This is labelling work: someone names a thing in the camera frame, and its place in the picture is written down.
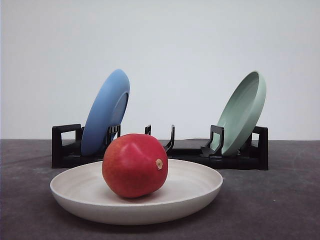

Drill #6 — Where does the white plate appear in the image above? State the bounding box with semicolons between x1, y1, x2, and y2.
50;159;223;225

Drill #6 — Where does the blue plate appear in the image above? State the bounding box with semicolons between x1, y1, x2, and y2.
80;69;130;157

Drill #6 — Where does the green plate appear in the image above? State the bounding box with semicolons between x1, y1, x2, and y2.
212;71;267;157

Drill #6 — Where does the black plate rack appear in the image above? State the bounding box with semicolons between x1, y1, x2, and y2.
52;124;269;171

